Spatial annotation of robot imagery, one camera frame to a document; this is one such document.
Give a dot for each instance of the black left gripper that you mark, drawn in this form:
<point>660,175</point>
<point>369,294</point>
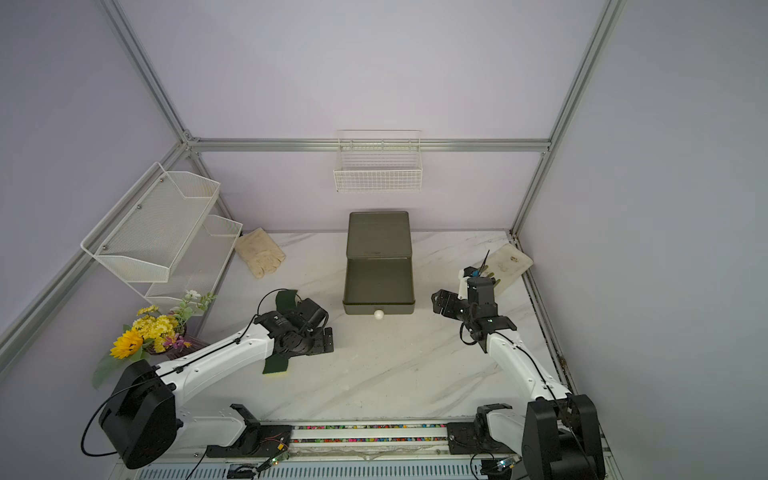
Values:
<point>320,345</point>

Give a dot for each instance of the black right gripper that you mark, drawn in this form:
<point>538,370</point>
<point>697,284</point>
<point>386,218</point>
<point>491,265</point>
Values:
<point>444,297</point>

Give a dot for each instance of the green yellow sponge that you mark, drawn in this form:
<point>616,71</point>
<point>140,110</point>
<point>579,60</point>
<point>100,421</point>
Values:
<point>275,364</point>

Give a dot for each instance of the olive white yellow drawer cabinet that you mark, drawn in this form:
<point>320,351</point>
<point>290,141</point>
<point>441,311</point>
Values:
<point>379,235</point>

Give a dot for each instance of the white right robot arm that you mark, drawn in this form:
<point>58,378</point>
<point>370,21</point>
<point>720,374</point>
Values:
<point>555,432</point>

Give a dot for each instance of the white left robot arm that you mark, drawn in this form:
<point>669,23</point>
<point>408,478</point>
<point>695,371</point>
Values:
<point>145,417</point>

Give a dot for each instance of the beige work glove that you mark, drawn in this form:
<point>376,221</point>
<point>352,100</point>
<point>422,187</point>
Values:
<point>260,253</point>

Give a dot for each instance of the purple glass vase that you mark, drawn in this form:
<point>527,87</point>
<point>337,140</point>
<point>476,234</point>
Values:
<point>191,345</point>

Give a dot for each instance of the yellow sunflower bouquet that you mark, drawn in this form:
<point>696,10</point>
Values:
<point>152,333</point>

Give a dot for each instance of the white mesh two-tier shelf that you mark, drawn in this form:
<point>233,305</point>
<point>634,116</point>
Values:
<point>165,238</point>

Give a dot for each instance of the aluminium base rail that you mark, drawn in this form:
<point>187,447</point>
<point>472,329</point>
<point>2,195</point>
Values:
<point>381,449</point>

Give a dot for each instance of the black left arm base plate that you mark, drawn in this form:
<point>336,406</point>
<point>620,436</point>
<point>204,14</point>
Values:
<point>256,440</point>

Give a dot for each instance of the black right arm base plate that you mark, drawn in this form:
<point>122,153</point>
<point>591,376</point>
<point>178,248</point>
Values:
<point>463,439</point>

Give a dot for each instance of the white wire wall basket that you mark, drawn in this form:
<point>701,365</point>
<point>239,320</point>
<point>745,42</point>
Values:
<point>378,161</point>

